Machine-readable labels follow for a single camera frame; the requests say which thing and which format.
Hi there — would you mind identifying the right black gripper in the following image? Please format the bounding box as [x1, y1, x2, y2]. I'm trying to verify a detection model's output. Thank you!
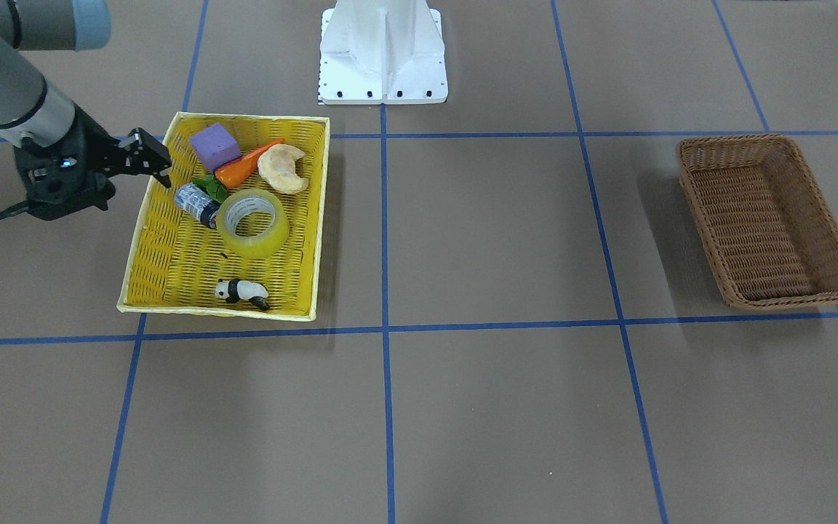
[13, 106, 172, 221]

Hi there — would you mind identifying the yellow tape roll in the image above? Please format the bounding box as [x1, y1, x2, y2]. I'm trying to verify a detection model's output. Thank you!
[216, 188, 290, 259]

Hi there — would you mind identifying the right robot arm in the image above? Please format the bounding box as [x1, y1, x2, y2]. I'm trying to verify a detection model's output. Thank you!
[0, 1, 172, 221]

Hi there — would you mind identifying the brown wicker basket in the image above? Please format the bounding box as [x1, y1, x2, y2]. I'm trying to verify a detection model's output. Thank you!
[676, 133, 838, 311]

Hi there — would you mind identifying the yellow woven basket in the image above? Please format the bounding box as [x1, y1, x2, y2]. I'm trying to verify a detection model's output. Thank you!
[117, 111, 330, 322]

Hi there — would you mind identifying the purple foam cube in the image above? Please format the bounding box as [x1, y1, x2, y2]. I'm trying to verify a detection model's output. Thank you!
[188, 122, 242, 172]

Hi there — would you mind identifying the toy carrot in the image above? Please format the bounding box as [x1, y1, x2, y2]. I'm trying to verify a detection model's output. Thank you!
[192, 138, 286, 205]

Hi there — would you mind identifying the toy croissant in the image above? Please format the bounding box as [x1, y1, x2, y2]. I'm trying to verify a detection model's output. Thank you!
[258, 143, 309, 194]

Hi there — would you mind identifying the panda figurine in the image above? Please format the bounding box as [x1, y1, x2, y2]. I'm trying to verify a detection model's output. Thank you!
[214, 279, 270, 311]

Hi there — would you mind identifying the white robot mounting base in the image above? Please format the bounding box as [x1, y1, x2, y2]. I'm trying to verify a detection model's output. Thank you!
[317, 1, 449, 106]

